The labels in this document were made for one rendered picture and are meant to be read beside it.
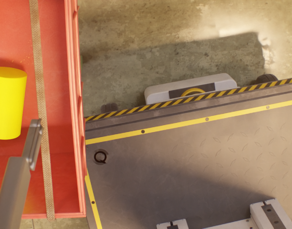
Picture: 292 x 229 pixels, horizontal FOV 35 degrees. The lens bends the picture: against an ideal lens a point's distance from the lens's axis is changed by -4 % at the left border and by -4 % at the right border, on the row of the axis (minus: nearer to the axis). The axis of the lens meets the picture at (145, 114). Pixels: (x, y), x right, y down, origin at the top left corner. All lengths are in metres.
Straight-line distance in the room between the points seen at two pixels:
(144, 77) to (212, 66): 0.21
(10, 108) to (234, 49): 0.89
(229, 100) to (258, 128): 0.11
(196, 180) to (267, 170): 0.19
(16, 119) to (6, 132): 0.03
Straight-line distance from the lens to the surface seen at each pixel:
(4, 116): 0.79
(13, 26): 0.82
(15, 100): 0.78
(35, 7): 0.62
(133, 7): 1.43
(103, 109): 1.38
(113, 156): 1.20
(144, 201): 1.27
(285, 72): 1.58
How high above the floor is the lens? 1.42
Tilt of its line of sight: 70 degrees down
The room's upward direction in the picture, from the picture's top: 165 degrees clockwise
